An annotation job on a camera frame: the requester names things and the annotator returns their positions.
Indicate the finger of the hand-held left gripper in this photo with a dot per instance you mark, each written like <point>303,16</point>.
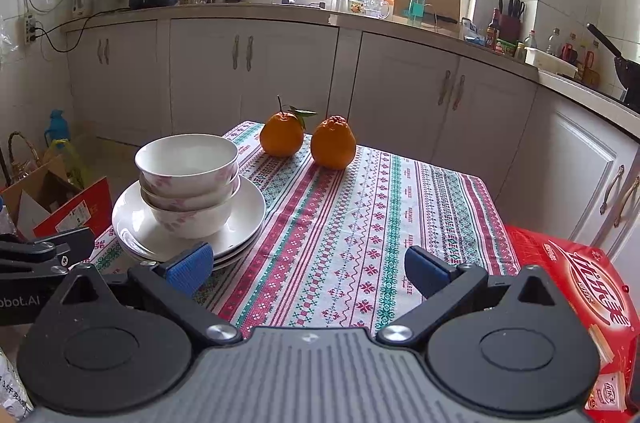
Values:
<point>45,248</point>

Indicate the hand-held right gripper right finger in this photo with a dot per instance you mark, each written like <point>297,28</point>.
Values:
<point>427,270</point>

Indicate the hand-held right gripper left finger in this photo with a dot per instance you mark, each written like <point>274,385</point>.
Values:
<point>190,270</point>

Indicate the white plate two fruit prints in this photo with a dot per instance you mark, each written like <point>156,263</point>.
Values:
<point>227,264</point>

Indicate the white bowl pink floral print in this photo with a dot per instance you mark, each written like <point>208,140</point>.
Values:
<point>200,199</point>
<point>190,223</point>
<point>185,158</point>

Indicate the white plate one fruit print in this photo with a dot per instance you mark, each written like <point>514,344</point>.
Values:
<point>241,249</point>

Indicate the white plate with brown stain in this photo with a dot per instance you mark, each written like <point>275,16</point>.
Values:
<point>245,213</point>

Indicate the open brown cardboard box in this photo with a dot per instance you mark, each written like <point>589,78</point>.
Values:
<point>40,198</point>

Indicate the white printed bag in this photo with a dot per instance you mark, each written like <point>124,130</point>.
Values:
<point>12,388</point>

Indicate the yellow green bag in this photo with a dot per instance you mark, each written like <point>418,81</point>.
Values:
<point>70,163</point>

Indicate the patterned red green tablecloth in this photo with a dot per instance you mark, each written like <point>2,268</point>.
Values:
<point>350,223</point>

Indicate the wicker basket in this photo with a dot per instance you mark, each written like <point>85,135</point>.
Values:
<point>20,158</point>

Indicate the blue plastic bottle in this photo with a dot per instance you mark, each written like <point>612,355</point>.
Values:
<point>56,130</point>

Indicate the red gift box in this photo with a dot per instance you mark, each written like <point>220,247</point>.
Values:
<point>575,273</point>

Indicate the bumpy orange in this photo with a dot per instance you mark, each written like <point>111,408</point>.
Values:
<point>332,145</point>

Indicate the orange with stem and leaf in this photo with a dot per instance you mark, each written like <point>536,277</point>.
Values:
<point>282,135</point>

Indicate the white kitchen cabinets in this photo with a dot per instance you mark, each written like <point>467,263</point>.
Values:
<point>210,73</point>

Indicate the small red white sachet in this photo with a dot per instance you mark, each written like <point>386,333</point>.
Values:
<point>606,393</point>

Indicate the white power strip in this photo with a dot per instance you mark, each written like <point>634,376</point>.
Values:
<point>30,30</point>

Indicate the white plastic tray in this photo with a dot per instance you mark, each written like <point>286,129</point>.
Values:
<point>550,63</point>

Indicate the dark sauce bottle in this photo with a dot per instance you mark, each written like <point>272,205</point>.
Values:
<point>492,33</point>

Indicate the knife block with knives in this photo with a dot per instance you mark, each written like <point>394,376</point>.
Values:
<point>510,25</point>

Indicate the glass mug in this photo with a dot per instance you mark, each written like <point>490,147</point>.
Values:
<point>378,8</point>

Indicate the glass jar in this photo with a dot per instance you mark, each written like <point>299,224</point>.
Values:
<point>357,3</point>

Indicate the black wok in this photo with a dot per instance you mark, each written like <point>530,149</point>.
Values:
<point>627,73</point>

